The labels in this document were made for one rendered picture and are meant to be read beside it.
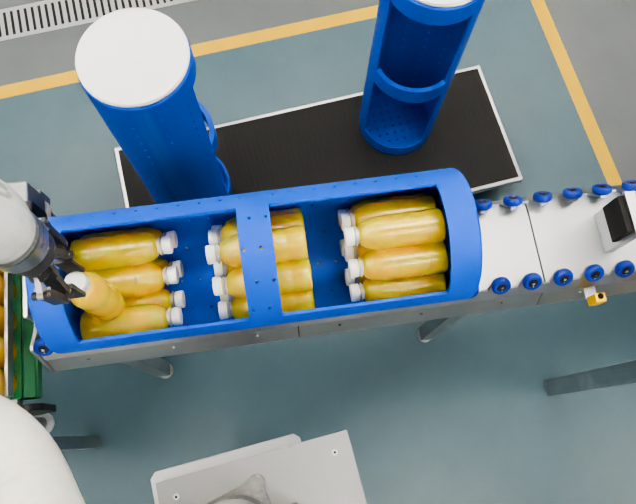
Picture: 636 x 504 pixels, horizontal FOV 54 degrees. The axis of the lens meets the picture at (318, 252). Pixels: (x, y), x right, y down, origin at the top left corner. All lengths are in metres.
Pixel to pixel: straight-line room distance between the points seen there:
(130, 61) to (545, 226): 1.09
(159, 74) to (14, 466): 1.16
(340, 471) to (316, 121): 1.56
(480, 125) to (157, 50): 1.40
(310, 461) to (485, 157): 1.58
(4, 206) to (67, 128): 2.03
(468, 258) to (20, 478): 0.90
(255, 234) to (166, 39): 0.65
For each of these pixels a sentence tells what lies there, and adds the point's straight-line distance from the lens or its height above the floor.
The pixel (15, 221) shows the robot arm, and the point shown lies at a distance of 0.86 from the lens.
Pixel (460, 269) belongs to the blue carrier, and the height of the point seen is 1.19.
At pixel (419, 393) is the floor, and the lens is 2.43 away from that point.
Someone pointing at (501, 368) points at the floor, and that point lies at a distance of 2.51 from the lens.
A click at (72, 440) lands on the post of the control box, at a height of 0.28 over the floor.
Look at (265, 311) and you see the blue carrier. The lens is 1.25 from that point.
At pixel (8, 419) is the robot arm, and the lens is 0.67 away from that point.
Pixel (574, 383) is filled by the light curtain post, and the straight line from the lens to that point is 2.31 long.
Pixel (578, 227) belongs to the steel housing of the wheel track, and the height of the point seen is 0.93.
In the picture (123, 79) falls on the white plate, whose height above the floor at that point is 1.04.
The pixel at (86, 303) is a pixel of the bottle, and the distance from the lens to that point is 1.23.
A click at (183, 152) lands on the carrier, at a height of 0.74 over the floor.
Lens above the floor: 2.38
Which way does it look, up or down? 74 degrees down
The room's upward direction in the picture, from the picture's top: 4 degrees clockwise
